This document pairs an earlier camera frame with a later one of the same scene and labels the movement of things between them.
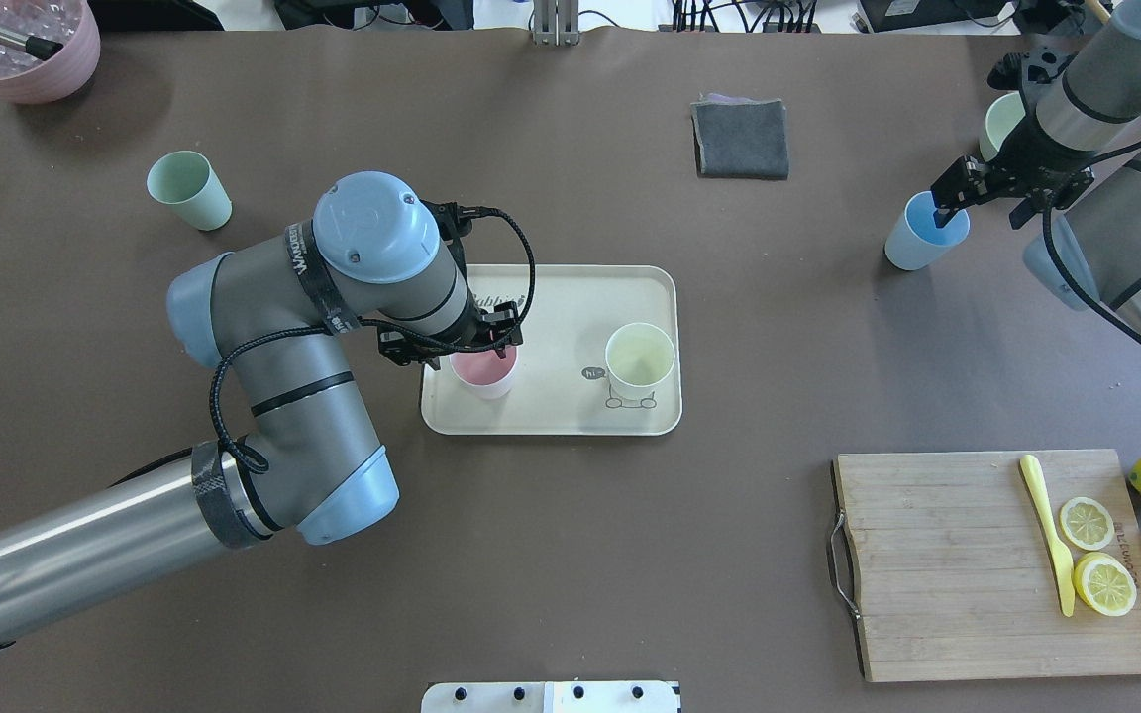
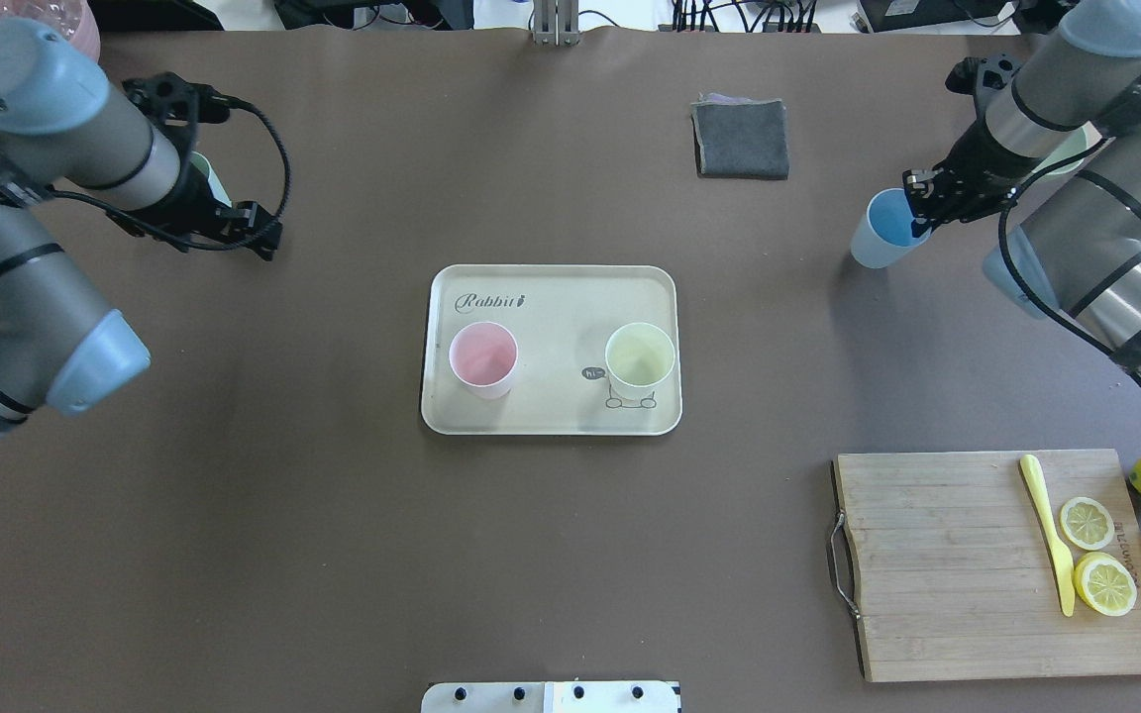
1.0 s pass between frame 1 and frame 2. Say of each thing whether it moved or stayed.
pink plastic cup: stayed
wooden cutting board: stayed
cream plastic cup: stayed
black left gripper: moved
